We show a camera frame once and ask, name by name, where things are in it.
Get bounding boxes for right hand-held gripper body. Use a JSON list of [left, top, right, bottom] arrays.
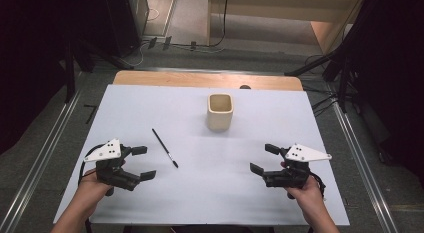
[[262, 143, 333, 200]]

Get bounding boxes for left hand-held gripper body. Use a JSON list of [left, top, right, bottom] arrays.
[[83, 138, 142, 197]]

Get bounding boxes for black pen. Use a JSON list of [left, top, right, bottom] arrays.
[[151, 127, 180, 169]]

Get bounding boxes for beige square cup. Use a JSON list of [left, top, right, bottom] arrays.
[[206, 93, 235, 132]]

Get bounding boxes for person's right hand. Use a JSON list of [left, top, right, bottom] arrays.
[[280, 160, 324, 212]]

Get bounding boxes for person's left hand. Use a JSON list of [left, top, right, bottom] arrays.
[[78, 159, 127, 208]]

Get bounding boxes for white table sheet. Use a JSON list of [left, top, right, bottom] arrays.
[[53, 84, 351, 227]]

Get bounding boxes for black stand with legs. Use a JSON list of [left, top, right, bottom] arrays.
[[284, 0, 394, 114]]

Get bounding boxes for dark cabinet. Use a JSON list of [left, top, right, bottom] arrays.
[[101, 0, 150, 59]]

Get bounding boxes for light wooden cabinet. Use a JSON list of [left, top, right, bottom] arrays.
[[207, 0, 368, 55]]

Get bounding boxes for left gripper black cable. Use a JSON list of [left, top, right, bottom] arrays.
[[78, 144, 105, 187]]

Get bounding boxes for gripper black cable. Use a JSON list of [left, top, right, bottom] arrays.
[[78, 144, 105, 187], [309, 172, 328, 203]]

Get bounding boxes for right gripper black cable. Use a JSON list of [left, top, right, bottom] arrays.
[[309, 172, 328, 203]]

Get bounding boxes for black floor cables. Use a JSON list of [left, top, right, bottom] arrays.
[[303, 86, 338, 118]]

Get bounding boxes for metal floor rail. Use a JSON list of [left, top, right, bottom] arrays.
[[0, 88, 83, 233], [331, 100, 400, 233]]

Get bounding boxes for white floor cable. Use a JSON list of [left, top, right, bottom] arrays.
[[124, 42, 149, 68]]

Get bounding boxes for black stand post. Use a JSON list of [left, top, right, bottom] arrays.
[[63, 39, 78, 105]]

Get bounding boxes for hanging black cable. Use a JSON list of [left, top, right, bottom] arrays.
[[211, 0, 230, 48]]

